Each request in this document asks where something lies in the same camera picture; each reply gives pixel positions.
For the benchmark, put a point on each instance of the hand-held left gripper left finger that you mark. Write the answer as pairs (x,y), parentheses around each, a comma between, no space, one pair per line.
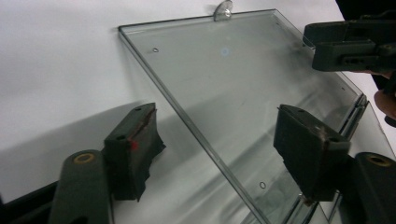
(134,155)

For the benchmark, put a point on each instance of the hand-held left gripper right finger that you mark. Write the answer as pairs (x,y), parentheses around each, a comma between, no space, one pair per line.
(308,155)

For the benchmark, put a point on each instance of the clear acrylic frame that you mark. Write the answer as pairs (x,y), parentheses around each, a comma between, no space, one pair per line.
(236,102)

